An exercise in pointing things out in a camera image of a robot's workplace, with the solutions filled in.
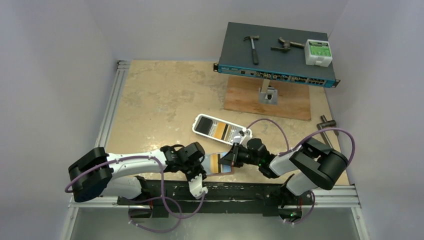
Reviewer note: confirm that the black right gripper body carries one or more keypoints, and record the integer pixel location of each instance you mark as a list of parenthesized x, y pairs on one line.
[(236, 156)]

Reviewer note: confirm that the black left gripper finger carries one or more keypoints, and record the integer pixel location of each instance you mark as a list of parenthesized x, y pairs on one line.
[(197, 165), (187, 170)]

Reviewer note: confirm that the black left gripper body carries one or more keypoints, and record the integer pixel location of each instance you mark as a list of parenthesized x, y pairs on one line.
[(187, 163)]

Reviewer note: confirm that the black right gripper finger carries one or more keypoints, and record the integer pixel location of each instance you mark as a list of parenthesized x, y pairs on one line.
[(237, 150), (229, 158)]

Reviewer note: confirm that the tan leather card holder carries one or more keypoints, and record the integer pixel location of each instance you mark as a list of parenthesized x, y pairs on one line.
[(226, 170)]

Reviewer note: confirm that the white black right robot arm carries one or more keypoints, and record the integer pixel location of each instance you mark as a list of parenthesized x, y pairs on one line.
[(319, 165)]

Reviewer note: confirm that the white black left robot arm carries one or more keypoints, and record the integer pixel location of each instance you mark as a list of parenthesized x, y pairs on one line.
[(99, 174)]

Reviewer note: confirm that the gold magnetic stripe card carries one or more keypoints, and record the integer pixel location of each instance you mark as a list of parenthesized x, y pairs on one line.
[(223, 131)]

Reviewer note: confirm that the white plastic basket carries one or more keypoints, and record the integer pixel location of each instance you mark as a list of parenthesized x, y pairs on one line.
[(212, 130)]

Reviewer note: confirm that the plywood board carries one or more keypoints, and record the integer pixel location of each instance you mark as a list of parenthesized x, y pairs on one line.
[(293, 99)]

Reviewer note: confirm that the small hammer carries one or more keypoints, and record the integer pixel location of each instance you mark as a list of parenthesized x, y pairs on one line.
[(252, 39)]

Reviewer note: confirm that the white green electrical box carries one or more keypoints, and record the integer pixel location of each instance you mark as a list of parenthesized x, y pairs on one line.
[(318, 53)]

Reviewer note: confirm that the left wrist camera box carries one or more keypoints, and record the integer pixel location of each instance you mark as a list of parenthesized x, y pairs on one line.
[(196, 187)]

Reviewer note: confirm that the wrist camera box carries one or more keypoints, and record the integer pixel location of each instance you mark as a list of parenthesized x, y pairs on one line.
[(196, 187), (242, 136)]

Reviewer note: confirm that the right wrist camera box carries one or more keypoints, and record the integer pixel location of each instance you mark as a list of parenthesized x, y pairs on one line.
[(242, 136)]

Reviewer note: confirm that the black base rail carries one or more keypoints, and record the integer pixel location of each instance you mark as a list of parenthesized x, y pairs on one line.
[(267, 199)]

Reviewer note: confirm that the grey metal stand bracket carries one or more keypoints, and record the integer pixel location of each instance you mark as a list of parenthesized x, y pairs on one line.
[(267, 94)]

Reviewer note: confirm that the metal crank handle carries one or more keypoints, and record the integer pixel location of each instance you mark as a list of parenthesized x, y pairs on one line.
[(325, 124)]

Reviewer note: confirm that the blue network switch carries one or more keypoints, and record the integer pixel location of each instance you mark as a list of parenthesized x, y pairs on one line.
[(290, 67)]

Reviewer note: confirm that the aluminium frame rails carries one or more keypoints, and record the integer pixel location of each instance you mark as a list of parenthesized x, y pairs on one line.
[(340, 197)]

